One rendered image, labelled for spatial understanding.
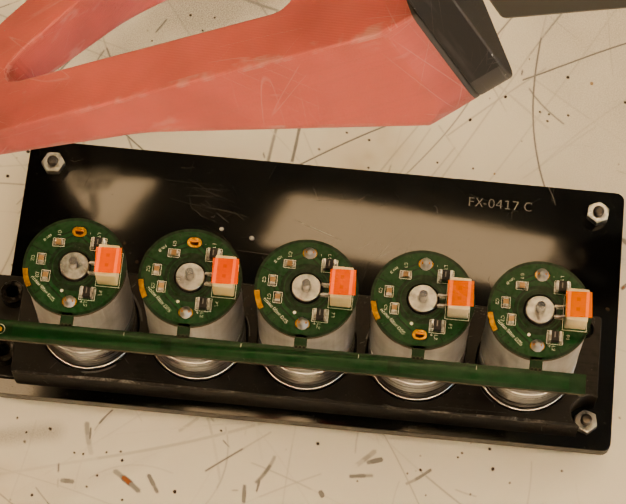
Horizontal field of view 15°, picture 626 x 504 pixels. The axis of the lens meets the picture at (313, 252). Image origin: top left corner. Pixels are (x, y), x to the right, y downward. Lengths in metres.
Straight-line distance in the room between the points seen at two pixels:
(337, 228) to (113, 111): 0.30
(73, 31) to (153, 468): 0.28
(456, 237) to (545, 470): 0.07
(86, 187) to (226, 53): 0.31
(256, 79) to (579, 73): 0.34
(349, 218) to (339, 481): 0.07
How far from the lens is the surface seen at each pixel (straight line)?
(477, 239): 0.62
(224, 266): 0.55
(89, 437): 0.61
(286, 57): 0.31
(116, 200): 0.62
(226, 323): 0.56
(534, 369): 0.55
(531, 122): 0.64
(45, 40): 0.34
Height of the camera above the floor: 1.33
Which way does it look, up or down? 69 degrees down
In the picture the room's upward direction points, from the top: straight up
